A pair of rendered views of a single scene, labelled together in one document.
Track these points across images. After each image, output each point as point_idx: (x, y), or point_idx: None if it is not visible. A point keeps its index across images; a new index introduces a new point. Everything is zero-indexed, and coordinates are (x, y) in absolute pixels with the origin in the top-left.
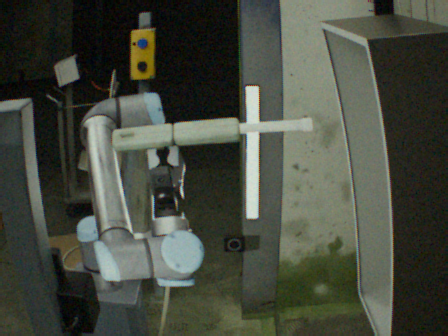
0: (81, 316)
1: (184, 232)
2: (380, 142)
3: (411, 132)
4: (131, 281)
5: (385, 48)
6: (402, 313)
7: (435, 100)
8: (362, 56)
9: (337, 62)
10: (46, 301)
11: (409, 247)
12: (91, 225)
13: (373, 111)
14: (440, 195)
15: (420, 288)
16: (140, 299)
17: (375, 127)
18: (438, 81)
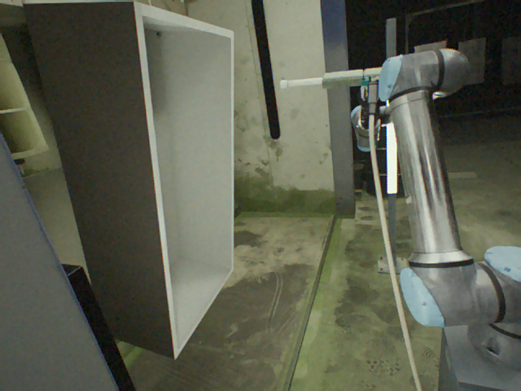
0: None
1: (358, 106)
2: (115, 194)
3: (214, 101)
4: (461, 341)
5: (221, 40)
6: (225, 226)
7: (193, 81)
8: (97, 72)
9: (132, 79)
10: None
11: (221, 177)
12: (520, 254)
13: (111, 154)
14: (198, 147)
15: (213, 209)
16: (450, 369)
17: (115, 175)
18: (188, 68)
